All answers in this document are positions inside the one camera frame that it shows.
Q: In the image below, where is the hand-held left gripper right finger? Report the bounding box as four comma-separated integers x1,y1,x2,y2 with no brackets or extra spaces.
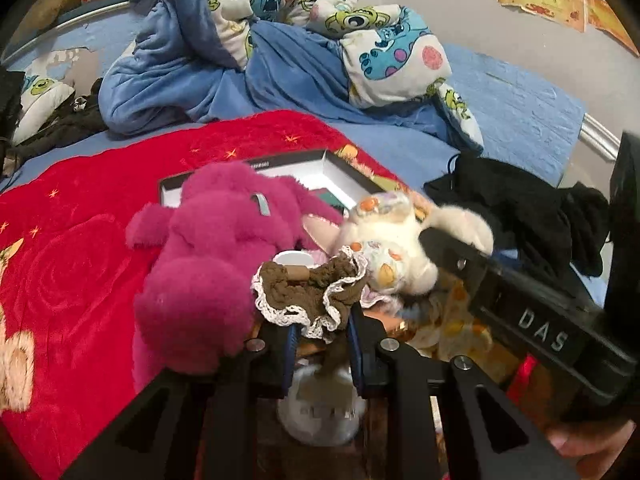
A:
347,306,581,480

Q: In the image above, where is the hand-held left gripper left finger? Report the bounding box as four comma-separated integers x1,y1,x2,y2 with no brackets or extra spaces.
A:
60,321,301,480

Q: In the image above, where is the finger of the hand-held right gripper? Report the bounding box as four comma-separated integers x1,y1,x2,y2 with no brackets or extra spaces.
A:
419,226,497,311

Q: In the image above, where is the white rabbit plush toy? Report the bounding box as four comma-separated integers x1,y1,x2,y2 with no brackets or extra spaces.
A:
305,191,496,296

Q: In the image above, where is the black cardboard box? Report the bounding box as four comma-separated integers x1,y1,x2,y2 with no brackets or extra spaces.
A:
157,149,386,211

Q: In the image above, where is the person's right hand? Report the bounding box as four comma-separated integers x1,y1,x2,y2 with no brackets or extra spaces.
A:
547,420,638,468

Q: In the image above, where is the white round object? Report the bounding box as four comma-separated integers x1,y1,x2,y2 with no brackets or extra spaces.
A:
277,365,363,446

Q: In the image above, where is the orange printed snack packet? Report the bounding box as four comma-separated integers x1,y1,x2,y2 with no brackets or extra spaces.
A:
390,280,506,366

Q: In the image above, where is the black clothing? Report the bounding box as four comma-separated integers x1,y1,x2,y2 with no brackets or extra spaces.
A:
424,152,611,296

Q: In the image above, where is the magenta plush bear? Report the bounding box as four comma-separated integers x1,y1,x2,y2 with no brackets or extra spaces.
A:
125,162,346,376

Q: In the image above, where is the blue bed sheet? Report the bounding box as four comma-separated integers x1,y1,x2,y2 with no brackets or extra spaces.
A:
0,7,588,191

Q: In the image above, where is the red printed blanket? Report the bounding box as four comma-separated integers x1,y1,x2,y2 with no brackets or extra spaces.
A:
0,110,416,480

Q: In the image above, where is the monster print blue quilt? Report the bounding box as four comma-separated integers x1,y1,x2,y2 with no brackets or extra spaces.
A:
97,0,486,153

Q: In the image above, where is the dark brown garment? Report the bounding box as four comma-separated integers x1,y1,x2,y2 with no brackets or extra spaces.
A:
2,77,108,176

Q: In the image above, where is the monster print pillow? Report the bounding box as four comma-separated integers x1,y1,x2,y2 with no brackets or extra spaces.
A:
12,57,76,146

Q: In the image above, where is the white bed frame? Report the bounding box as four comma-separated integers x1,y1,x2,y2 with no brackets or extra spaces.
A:
580,112,622,161

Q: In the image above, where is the orange wall certificate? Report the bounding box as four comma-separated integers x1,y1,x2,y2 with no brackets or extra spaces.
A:
585,0,640,58

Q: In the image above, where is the grey bed rail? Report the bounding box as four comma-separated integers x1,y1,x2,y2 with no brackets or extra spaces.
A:
0,0,132,61

